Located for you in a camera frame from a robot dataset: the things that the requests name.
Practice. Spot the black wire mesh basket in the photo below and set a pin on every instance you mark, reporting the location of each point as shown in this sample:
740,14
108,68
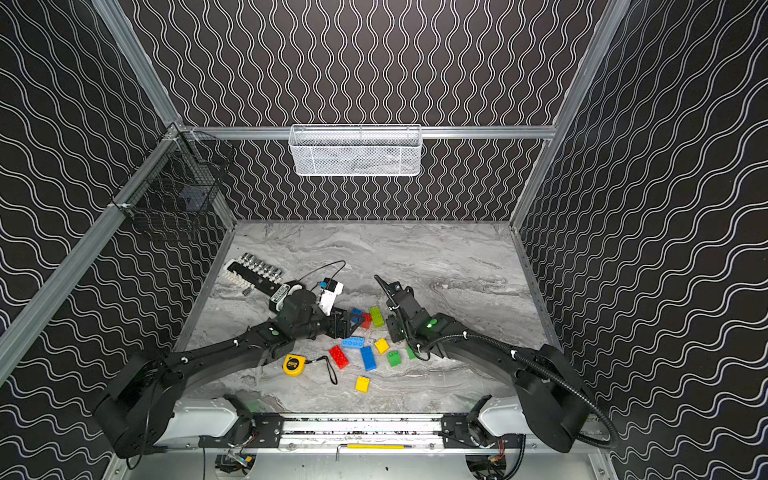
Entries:
175,202

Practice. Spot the yellow tape measure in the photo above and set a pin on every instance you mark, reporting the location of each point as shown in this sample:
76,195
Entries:
294,365

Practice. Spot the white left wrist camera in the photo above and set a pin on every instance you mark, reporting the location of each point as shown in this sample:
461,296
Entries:
330,289

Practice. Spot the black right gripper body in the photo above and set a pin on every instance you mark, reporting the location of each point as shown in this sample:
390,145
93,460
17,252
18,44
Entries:
395,331

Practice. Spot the black socket set holder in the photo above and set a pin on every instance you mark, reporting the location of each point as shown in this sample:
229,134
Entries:
254,274

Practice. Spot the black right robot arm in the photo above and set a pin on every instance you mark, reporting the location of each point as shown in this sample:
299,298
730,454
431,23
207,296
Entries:
557,406

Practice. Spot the red square lego brick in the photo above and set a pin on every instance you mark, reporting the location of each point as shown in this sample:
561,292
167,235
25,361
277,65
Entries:
366,320

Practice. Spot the red long lego brick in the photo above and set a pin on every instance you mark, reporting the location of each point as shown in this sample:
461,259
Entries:
338,357

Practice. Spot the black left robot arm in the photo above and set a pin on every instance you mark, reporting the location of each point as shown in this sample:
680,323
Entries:
137,405

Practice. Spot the light blue long lego brick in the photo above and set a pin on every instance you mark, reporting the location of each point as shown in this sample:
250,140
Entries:
353,342

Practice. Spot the yellow small lego brick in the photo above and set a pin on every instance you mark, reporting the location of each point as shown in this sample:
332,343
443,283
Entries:
382,346

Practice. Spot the white wire mesh basket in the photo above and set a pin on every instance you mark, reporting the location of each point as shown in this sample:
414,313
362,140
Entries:
352,150

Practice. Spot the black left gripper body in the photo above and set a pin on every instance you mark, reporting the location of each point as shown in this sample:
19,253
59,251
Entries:
342,324

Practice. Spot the yellow lego brick front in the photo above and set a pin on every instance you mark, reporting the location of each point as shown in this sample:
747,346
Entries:
362,384

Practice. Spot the lime green long lego brick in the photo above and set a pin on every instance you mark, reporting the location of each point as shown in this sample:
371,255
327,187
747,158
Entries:
377,317

